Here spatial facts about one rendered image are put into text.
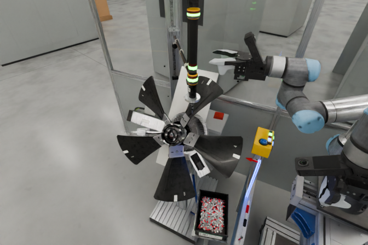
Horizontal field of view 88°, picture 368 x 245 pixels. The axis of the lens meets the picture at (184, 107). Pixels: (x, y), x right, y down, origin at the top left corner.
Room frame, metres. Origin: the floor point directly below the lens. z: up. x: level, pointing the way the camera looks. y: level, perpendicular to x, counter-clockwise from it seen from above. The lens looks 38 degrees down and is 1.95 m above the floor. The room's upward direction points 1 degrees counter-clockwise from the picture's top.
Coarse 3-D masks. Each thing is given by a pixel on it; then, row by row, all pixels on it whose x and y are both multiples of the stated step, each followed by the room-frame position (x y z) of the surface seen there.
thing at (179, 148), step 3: (171, 147) 0.68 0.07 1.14; (174, 147) 0.69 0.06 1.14; (177, 147) 0.69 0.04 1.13; (180, 147) 0.70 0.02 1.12; (171, 150) 0.67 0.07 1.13; (174, 150) 0.67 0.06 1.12; (177, 150) 0.68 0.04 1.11; (180, 150) 0.69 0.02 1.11; (183, 150) 0.69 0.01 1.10; (171, 153) 0.66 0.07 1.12; (174, 153) 0.66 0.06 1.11; (177, 153) 0.67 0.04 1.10; (180, 153) 0.68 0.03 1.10; (183, 153) 0.68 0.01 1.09; (171, 156) 0.65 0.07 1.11; (174, 156) 0.65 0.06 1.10; (177, 156) 0.66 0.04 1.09; (180, 156) 0.66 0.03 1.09
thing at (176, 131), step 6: (168, 126) 0.73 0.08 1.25; (174, 126) 0.72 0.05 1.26; (180, 126) 0.73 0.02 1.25; (186, 126) 0.79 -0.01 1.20; (162, 132) 0.72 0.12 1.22; (168, 132) 0.71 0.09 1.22; (174, 132) 0.71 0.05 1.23; (180, 132) 0.69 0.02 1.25; (186, 132) 0.76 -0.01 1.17; (162, 138) 0.69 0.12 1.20; (168, 138) 0.69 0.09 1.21; (174, 138) 0.68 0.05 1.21; (180, 138) 0.67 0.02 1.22; (168, 144) 0.66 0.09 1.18; (174, 144) 0.66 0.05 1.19; (180, 144) 0.73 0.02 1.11
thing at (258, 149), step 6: (258, 132) 0.84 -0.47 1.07; (264, 132) 0.84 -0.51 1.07; (258, 138) 0.79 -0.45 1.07; (264, 138) 0.79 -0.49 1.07; (258, 144) 0.75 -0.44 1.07; (252, 150) 0.75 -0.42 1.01; (258, 150) 0.74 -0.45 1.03; (264, 150) 0.73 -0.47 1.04; (270, 150) 0.71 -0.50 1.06; (264, 156) 0.72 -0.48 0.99
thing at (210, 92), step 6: (198, 78) 0.95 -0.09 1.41; (204, 78) 0.91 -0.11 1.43; (198, 84) 0.92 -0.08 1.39; (204, 84) 0.88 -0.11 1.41; (210, 84) 0.85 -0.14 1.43; (216, 84) 0.83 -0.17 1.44; (198, 90) 0.88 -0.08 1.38; (204, 90) 0.84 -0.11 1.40; (210, 90) 0.81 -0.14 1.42; (216, 90) 0.79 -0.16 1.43; (222, 90) 0.78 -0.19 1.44; (204, 96) 0.80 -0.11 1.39; (210, 96) 0.78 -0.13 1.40; (216, 96) 0.77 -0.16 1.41; (198, 102) 0.80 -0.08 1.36; (204, 102) 0.77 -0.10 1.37; (198, 108) 0.76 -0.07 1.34; (192, 114) 0.76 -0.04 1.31
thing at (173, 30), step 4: (168, 28) 1.33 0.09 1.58; (172, 28) 1.33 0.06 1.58; (176, 28) 1.32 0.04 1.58; (168, 32) 1.32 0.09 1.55; (172, 32) 1.27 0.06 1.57; (176, 32) 1.27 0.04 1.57; (168, 36) 1.34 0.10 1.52; (172, 36) 1.27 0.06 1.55; (176, 36) 1.27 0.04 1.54; (172, 40) 1.27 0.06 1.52
